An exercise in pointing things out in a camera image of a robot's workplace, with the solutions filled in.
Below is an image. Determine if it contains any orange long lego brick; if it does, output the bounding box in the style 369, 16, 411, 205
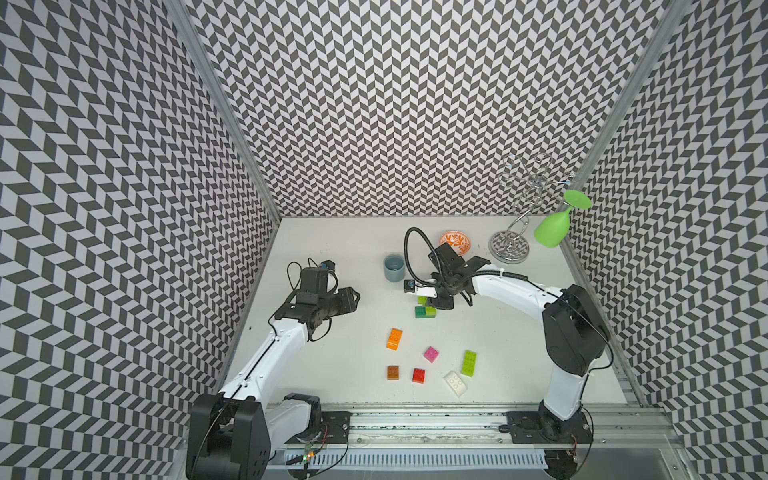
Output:
386, 328, 403, 351

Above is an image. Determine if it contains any orange patterned small bowl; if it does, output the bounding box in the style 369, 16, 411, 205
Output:
439, 231, 472, 256

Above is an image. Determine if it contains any teal ceramic cup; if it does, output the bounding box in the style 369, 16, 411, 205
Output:
383, 254, 406, 283

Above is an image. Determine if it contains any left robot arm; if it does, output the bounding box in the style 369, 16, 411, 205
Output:
185, 260, 360, 479

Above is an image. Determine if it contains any chrome glass holder stand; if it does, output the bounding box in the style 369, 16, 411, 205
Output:
488, 153, 570, 265

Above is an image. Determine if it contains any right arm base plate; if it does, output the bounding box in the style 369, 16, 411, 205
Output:
504, 410, 594, 445

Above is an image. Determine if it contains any lime long lego brick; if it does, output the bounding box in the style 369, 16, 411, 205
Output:
460, 350, 477, 377

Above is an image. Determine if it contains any red square lego brick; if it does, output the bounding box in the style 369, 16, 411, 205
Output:
412, 368, 425, 384

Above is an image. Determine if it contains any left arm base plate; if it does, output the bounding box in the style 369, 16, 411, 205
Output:
278, 410, 352, 446

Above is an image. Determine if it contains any aluminium front rail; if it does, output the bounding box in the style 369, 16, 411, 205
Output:
278, 404, 683, 453

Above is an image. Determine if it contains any pink square lego brick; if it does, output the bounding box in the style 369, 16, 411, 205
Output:
424, 346, 439, 363

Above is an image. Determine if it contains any white long lego brick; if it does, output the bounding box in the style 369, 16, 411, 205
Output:
443, 371, 468, 397

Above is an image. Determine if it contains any green plastic wine glass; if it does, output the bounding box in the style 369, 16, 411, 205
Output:
534, 190, 593, 248

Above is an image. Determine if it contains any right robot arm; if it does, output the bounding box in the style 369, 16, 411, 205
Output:
428, 245, 610, 423

